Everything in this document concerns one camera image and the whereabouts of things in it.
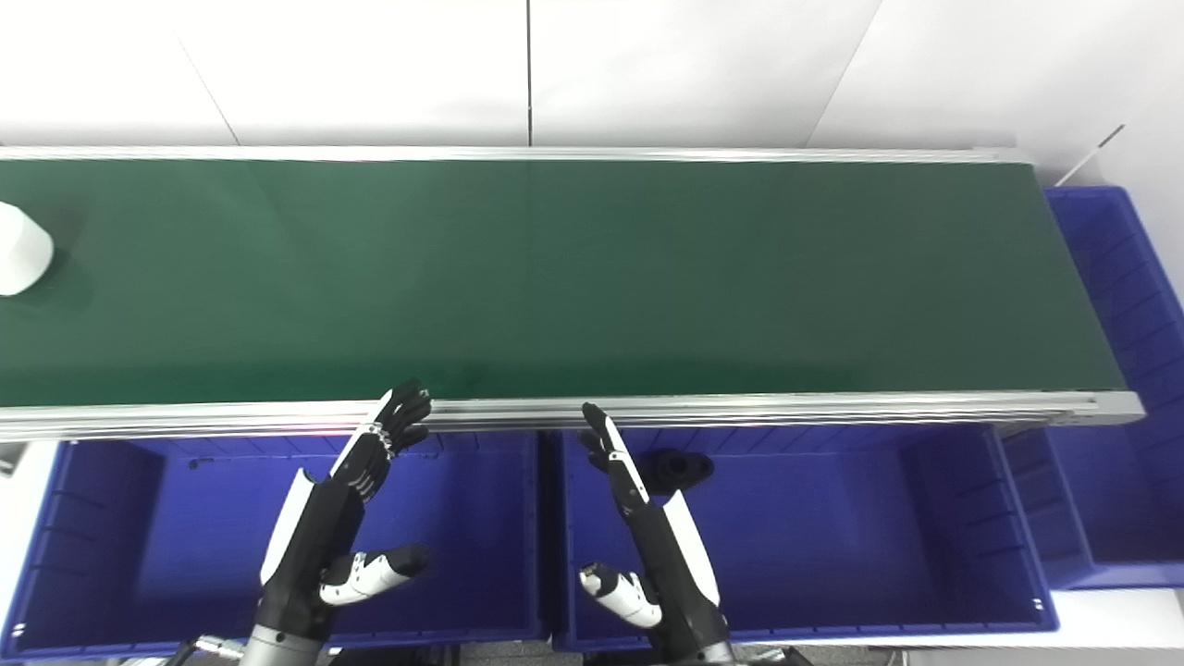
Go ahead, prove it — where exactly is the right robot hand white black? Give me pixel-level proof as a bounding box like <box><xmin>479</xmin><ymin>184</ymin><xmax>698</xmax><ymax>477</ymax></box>
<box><xmin>578</xmin><ymin>402</ymin><xmax>734</xmax><ymax>654</ymax></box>

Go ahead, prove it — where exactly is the blue plastic bin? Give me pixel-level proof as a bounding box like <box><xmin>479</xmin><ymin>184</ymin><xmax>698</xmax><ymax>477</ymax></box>
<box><xmin>551</xmin><ymin>425</ymin><xmax>1061</xmax><ymax>654</ymax></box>
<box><xmin>0</xmin><ymin>429</ymin><xmax>549</xmax><ymax>663</ymax></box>
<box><xmin>1003</xmin><ymin>185</ymin><xmax>1184</xmax><ymax>592</ymax></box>

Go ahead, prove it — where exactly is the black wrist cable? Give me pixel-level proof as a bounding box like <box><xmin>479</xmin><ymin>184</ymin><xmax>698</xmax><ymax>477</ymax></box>
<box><xmin>169</xmin><ymin>634</ymin><xmax>247</xmax><ymax>666</ymax></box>

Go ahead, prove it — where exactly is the white round plastic part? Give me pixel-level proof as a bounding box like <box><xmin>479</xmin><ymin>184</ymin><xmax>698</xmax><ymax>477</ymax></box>
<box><xmin>0</xmin><ymin>202</ymin><xmax>56</xmax><ymax>298</ymax></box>

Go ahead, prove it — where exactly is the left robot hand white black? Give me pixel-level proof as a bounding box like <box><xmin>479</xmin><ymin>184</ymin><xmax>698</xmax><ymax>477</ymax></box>
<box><xmin>252</xmin><ymin>378</ymin><xmax>434</xmax><ymax>641</ymax></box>

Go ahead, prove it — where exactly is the black plastic part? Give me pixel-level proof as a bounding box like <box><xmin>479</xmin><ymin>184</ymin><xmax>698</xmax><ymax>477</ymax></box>
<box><xmin>637</xmin><ymin>449</ymin><xmax>716</xmax><ymax>497</ymax></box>

